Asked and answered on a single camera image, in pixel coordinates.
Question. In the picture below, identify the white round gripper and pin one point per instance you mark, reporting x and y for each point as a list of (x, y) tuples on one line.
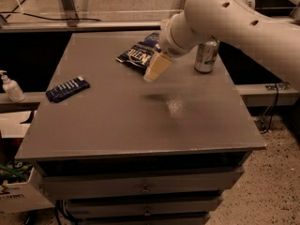
[(170, 45)]

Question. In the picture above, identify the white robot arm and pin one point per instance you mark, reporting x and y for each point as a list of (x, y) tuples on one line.
[(272, 43)]

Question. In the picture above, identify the blue Kettle chip bag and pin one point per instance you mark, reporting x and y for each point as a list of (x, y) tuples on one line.
[(140, 54)]

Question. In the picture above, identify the green white soda can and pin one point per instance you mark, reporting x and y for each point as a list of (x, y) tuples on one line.
[(206, 56)]

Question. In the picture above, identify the dark blue snack bar package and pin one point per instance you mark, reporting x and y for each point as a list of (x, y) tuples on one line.
[(67, 89)]

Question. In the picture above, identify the grey drawer cabinet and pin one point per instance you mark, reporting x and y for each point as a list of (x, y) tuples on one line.
[(124, 126)]

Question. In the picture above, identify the top grey drawer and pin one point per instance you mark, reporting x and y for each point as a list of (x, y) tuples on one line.
[(88, 187)]

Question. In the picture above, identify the grey drawer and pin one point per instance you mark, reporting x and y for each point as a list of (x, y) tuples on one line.
[(143, 206), (88, 187)]

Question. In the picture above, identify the middle grey drawer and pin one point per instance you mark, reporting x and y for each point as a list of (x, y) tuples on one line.
[(143, 206)]

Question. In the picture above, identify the white pump dispenser bottle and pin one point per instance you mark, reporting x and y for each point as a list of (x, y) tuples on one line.
[(11, 87)]

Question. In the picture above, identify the white cardboard box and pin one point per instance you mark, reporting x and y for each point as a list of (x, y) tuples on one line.
[(24, 196)]

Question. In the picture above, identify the metal window frame rail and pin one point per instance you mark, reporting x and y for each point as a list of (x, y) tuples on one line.
[(85, 15)]

